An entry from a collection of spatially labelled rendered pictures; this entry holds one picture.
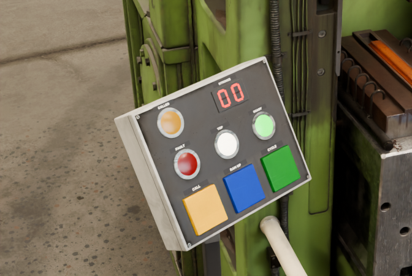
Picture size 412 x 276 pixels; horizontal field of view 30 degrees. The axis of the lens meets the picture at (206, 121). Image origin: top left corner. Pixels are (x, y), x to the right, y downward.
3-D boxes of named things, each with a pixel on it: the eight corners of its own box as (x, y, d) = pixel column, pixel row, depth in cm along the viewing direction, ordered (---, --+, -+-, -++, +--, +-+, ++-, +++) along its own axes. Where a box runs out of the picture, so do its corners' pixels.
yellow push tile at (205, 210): (228, 219, 149) (214, 183, 148) (199, 235, 145) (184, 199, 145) (223, 219, 151) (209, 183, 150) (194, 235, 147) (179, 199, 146)
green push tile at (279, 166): (301, 177, 160) (289, 144, 159) (275, 192, 156) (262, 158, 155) (296, 178, 161) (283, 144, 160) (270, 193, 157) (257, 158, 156)
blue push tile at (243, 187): (266, 197, 155) (252, 163, 154) (238, 213, 151) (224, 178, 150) (261, 197, 156) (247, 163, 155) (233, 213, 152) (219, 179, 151)
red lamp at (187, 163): (201, 175, 147) (200, 156, 144) (178, 180, 146) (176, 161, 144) (197, 167, 149) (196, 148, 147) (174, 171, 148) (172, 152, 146)
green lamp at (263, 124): (277, 136, 157) (276, 118, 155) (255, 140, 156) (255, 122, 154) (272, 129, 160) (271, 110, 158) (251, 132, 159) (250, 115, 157)
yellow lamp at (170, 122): (185, 134, 146) (183, 115, 144) (161, 138, 145) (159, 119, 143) (181, 126, 148) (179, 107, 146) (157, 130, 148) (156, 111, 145)
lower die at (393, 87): (461, 125, 186) (465, 94, 181) (385, 140, 182) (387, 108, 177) (384, 53, 221) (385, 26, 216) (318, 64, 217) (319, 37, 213)
